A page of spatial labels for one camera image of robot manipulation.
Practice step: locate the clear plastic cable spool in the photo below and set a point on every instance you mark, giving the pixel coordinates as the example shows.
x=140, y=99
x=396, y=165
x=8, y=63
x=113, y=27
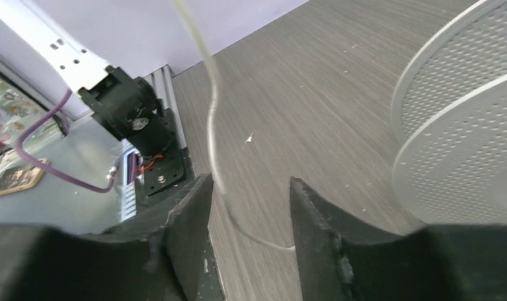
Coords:
x=449, y=112

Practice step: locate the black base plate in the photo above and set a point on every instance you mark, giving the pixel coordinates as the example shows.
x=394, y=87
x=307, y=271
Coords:
x=168, y=169

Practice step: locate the slotted cable duct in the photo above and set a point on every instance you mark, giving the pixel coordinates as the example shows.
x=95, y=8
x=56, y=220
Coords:
x=130, y=171

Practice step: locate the aluminium rail frame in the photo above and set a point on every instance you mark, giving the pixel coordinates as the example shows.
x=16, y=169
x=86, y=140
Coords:
x=161, y=81

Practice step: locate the brown board beyond table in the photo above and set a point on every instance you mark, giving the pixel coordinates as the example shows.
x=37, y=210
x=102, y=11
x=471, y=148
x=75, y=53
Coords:
x=19, y=178

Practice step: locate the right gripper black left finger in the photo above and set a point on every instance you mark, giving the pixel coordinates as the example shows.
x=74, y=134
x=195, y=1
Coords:
x=163, y=253

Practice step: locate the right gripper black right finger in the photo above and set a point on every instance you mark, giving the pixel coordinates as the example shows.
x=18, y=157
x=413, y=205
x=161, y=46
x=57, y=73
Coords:
x=341, y=257

